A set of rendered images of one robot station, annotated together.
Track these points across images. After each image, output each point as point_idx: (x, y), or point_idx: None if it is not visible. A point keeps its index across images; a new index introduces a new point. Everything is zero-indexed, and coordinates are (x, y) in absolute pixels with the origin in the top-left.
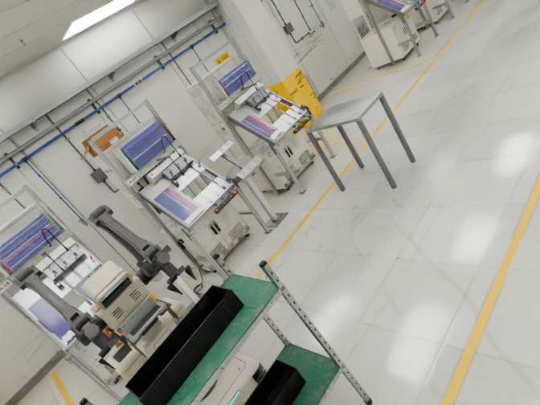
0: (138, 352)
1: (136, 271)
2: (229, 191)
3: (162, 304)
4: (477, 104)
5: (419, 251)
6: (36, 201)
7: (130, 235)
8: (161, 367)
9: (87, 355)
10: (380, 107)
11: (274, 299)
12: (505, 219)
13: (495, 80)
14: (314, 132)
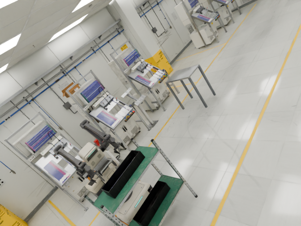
0: (99, 181)
1: None
2: (131, 111)
3: (110, 159)
4: (243, 67)
5: (217, 135)
6: (44, 119)
7: (97, 131)
8: (114, 182)
9: (70, 189)
10: None
11: (156, 154)
12: (251, 119)
13: (251, 56)
14: None
